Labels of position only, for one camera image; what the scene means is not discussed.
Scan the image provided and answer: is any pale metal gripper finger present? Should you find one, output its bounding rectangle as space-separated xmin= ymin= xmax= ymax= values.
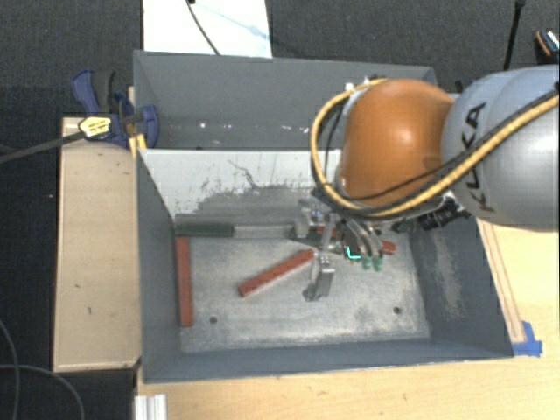
xmin=293 ymin=198 xmax=324 ymax=240
xmin=302 ymin=254 xmax=338 ymax=303

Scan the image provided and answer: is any grey metal bin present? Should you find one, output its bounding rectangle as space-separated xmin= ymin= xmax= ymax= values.
xmin=132 ymin=49 xmax=515 ymax=385

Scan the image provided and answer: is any dark green flat block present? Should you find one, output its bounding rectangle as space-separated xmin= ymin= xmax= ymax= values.
xmin=174 ymin=221 xmax=235 ymax=239

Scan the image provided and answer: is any pale wood board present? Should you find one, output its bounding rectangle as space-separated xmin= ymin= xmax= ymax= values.
xmin=52 ymin=115 xmax=144 ymax=374

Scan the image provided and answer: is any black cylinder on white bracket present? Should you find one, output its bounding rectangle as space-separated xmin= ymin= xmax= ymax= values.
xmin=417 ymin=198 xmax=466 ymax=232

